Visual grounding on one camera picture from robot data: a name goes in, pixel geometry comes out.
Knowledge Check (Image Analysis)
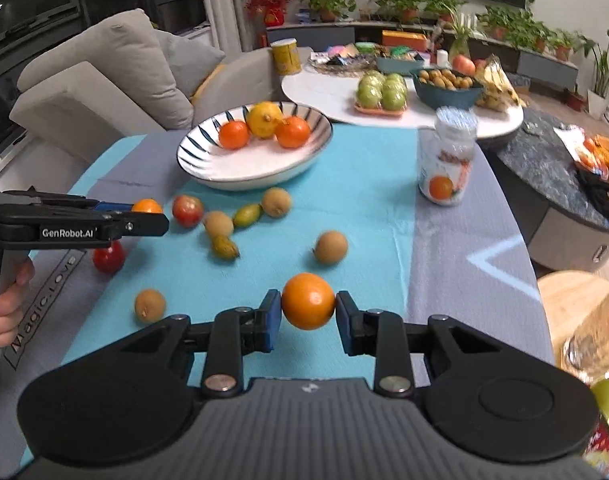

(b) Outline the beige sofa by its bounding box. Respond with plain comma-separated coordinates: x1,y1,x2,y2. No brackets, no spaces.
9,9,285,164

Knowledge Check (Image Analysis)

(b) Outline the vitamin jar white lid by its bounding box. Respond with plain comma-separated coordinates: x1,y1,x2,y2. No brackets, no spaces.
419,106,478,206

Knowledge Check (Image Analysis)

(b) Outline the yellow lemon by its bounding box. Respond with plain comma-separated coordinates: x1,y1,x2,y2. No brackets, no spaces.
246,101,283,140

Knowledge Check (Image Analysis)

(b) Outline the teal snack basket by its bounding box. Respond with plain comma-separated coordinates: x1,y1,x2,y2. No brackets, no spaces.
376,53,425,77

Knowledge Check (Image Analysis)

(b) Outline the yellow bowl of oranges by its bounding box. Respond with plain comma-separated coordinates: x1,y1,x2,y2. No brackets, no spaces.
576,136,609,180

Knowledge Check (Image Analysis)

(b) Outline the orange fruit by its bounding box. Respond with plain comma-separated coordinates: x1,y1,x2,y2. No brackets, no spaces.
280,273,335,330

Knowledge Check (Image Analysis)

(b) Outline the striped white ceramic bowl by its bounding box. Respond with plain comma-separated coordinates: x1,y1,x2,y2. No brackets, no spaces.
176,101,333,191

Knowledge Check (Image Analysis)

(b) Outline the round wooden side table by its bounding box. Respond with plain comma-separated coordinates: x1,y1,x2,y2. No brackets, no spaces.
538,271,609,384

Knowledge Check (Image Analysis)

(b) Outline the person's left hand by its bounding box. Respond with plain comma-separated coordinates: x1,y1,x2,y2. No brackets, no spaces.
0,257,35,348

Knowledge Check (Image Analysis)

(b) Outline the large orange mandarin front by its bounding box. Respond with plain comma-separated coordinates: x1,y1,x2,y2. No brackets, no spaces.
274,116,311,150

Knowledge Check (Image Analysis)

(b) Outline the beige back cushion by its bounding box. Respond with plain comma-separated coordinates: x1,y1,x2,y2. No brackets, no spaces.
17,9,193,130

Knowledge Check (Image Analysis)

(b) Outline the teal bowl of longans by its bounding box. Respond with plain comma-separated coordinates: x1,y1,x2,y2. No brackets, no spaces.
412,67,483,110

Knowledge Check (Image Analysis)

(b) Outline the grey throw pillow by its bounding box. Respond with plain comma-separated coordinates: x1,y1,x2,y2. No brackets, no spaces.
156,30,225,98

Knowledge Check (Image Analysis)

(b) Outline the small green kumquat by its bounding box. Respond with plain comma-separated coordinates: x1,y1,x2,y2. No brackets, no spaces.
233,204,263,229

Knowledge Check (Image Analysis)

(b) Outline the small orange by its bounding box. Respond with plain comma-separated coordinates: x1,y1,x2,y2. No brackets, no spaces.
131,198,163,214

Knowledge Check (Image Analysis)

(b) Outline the potted green plant left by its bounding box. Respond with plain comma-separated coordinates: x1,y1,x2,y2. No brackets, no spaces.
302,0,357,23

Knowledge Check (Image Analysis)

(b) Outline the yellowish kumquat fruit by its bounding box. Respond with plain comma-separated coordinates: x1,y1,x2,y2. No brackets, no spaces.
211,235,240,261

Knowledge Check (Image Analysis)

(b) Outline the red plum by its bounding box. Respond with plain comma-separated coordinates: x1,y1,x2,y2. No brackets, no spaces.
93,240,126,275
172,195,205,229

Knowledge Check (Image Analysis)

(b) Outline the black cloth on marble table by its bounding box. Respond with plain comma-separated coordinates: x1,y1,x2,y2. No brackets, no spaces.
576,166,609,220

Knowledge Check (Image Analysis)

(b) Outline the red apple on table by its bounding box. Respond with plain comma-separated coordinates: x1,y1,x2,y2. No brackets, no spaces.
451,54,476,77

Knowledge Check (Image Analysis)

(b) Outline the tray of green apples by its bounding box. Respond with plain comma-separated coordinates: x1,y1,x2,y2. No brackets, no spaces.
353,70,409,118

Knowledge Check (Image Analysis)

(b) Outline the glass snack plate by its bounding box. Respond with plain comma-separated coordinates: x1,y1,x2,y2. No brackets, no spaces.
308,52,376,77

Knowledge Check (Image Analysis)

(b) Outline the blue grey tablecloth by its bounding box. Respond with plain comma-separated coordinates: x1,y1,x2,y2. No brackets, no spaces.
0,125,553,478

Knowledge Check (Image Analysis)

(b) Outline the glass mug with spoon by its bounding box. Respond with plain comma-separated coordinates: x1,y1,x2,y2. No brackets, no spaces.
561,293,609,379

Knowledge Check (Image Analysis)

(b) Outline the green apple side table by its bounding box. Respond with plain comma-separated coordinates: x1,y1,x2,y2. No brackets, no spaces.
591,377,609,419

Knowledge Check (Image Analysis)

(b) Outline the banana bunch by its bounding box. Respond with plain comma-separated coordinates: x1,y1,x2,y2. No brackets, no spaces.
475,54,526,113

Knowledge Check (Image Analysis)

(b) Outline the dark marble round table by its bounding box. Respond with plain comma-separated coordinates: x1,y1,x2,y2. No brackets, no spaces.
479,108,609,272

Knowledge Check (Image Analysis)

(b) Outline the yellow tin can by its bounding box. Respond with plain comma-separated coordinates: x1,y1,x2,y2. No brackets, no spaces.
270,38,301,76

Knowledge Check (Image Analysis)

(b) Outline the white round coffee table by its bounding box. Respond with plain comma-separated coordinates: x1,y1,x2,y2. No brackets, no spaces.
282,63,525,141

